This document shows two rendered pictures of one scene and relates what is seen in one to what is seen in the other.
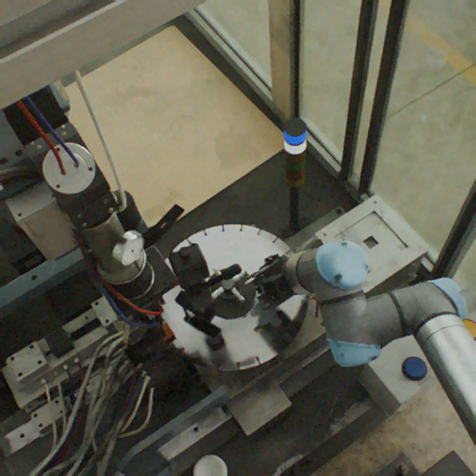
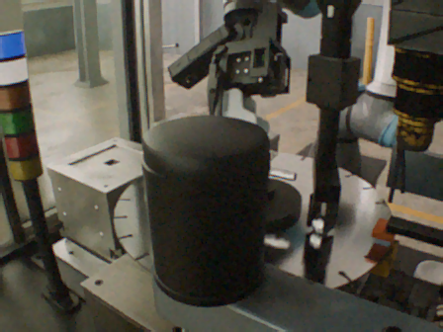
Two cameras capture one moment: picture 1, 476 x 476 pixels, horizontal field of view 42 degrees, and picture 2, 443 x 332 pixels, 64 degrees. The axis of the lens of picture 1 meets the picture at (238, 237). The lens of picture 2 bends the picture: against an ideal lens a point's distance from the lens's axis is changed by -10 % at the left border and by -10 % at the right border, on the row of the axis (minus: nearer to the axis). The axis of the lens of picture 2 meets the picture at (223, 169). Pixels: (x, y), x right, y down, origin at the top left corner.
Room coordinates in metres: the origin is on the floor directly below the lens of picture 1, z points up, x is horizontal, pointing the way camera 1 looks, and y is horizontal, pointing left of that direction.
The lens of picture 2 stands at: (0.75, 0.37, 1.18)
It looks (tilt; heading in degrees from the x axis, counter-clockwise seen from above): 25 degrees down; 240
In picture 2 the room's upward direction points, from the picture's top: straight up
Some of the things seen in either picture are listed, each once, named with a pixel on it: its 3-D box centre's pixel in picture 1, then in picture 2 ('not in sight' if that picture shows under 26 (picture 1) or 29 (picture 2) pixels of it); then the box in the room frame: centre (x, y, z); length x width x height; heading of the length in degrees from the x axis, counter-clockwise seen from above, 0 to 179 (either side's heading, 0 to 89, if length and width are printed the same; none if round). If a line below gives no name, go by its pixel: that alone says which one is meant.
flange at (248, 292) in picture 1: (230, 290); (255, 193); (0.52, 0.04, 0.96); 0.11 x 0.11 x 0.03
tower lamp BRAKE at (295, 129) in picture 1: (295, 131); (7, 44); (0.76, -0.15, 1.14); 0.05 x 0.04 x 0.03; 26
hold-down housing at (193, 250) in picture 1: (192, 277); (337, 10); (0.46, 0.09, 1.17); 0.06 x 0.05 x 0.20; 107
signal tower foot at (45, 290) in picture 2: (294, 223); (58, 290); (0.76, -0.15, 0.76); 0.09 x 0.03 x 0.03; 116
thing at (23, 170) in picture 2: (295, 176); (26, 164); (0.76, -0.15, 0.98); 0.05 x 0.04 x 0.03; 26
